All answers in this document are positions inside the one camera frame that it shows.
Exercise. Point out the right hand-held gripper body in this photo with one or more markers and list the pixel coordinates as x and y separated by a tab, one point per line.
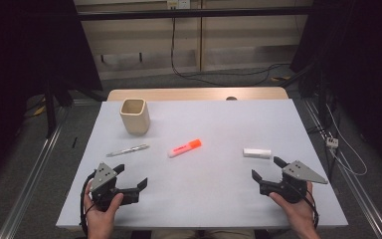
291	187

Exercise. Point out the black horizontal metal bar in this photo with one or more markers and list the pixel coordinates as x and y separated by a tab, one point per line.
195	13

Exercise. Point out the aluminium floor rail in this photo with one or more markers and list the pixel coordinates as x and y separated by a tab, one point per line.
30	186
354	186

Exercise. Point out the yellow floor tape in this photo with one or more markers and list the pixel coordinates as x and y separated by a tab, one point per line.
39	111
280	78

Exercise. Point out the silver pen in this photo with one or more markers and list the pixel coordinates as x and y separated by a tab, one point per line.
127	150

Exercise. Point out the pale grey table mat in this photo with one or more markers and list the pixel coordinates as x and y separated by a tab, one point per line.
212	199

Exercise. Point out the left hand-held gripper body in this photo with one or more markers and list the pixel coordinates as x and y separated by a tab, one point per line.
103	186

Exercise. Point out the person's left hand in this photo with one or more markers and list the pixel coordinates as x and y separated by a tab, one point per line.
101	225

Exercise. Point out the white eraser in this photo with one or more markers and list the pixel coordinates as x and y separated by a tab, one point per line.
257	153

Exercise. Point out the beige square pen holder cup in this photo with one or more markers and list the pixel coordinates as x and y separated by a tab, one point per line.
135	122

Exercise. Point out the white wall power outlet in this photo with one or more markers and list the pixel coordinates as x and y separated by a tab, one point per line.
178	4

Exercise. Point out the black curtain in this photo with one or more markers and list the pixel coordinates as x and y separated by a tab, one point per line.
361	66
30	49

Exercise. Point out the person's right hand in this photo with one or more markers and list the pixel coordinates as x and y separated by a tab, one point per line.
300	217

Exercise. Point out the wooden table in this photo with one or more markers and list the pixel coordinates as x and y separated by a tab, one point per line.
179	94

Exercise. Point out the black metal stand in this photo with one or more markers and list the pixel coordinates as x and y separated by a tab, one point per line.
49	113

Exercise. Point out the white plug adapter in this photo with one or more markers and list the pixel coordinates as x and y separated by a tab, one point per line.
332	142

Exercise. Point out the small black floor object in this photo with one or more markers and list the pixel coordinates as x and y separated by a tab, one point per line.
74	142

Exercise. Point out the beige wooden cabinet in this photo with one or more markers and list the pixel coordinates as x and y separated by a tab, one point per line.
139	40

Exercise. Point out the orange highlighter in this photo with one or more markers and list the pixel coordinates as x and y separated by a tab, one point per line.
184	148

